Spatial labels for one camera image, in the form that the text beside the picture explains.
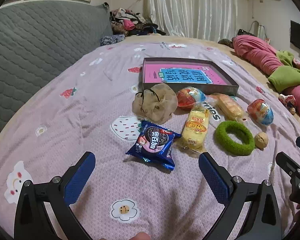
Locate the green fuzzy scrunchie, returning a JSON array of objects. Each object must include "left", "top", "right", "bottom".
[{"left": 214, "top": 121, "right": 255, "bottom": 156}]

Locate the white chair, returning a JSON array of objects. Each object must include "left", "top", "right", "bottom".
[{"left": 249, "top": 21, "right": 267, "bottom": 39}]

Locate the walnut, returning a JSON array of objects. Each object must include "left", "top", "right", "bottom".
[{"left": 254, "top": 132, "right": 269, "bottom": 149}]

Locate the dark bag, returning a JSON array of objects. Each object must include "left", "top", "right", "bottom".
[{"left": 237, "top": 29, "right": 257, "bottom": 37}]

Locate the red and blue egg toy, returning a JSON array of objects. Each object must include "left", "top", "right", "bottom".
[
  {"left": 247, "top": 99, "right": 275, "bottom": 126},
  {"left": 176, "top": 87, "right": 206, "bottom": 110}
]

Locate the blue patterned cloth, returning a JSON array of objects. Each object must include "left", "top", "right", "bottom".
[{"left": 100, "top": 34, "right": 125, "bottom": 47}]

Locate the pile of clothes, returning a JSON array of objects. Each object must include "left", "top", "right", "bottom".
[{"left": 110, "top": 8, "right": 169, "bottom": 37}]

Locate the pink box tray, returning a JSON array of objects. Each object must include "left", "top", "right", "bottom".
[{"left": 139, "top": 57, "right": 240, "bottom": 97}]

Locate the pink quilt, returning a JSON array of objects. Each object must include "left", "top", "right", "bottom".
[{"left": 232, "top": 34, "right": 300, "bottom": 128}]

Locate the green blanket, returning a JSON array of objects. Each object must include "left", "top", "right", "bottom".
[{"left": 268, "top": 50, "right": 300, "bottom": 93}]

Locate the yellow cake packet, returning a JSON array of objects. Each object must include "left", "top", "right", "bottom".
[{"left": 176, "top": 104, "right": 210, "bottom": 154}]

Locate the small red white doll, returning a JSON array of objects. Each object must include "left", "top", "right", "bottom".
[{"left": 279, "top": 94, "right": 297, "bottom": 115}]

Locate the white curtain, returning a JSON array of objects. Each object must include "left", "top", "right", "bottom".
[{"left": 143, "top": 0, "right": 238, "bottom": 40}]

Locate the grey cloth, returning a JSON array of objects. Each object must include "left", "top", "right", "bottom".
[{"left": 218, "top": 39, "right": 237, "bottom": 48}]

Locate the grey quilted headboard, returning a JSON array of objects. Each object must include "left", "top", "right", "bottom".
[{"left": 0, "top": 0, "right": 113, "bottom": 150}]

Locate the pink and blue booklet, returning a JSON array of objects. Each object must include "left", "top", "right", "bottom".
[{"left": 143, "top": 64, "right": 232, "bottom": 87}]

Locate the blue cookie packet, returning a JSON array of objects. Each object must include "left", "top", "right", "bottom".
[{"left": 126, "top": 120, "right": 182, "bottom": 172}]

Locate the beige mesh scrunchie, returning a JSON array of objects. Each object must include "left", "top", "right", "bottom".
[{"left": 132, "top": 83, "right": 178, "bottom": 124}]

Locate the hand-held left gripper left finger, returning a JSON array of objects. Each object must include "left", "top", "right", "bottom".
[{"left": 14, "top": 151, "right": 96, "bottom": 240}]

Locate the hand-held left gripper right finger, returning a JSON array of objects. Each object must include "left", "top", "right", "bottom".
[{"left": 198, "top": 152, "right": 282, "bottom": 240}]

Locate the clear biscuit packet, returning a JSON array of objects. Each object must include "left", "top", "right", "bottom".
[{"left": 210, "top": 93, "right": 248, "bottom": 123}]

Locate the person's left hand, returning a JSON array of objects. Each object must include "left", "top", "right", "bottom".
[{"left": 129, "top": 232, "right": 152, "bottom": 240}]

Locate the pink strawberry print blanket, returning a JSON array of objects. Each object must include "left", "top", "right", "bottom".
[{"left": 0, "top": 37, "right": 300, "bottom": 240}]

